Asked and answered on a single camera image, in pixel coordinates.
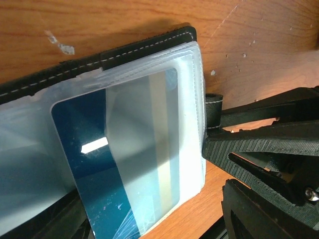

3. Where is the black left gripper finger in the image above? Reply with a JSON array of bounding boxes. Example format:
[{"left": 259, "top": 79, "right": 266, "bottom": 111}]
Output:
[{"left": 222, "top": 179, "right": 319, "bottom": 239}]

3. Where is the blue card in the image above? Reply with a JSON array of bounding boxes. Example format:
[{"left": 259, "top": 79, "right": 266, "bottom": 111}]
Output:
[{"left": 51, "top": 68, "right": 180, "bottom": 239}]

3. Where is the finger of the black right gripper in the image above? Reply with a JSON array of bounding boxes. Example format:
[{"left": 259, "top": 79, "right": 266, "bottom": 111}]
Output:
[
  {"left": 202, "top": 120, "right": 319, "bottom": 231},
  {"left": 221, "top": 86, "right": 319, "bottom": 127}
]

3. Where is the black leather card holder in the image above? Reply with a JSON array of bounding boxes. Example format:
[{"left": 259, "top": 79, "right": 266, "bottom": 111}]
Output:
[{"left": 0, "top": 26, "right": 222, "bottom": 239}]

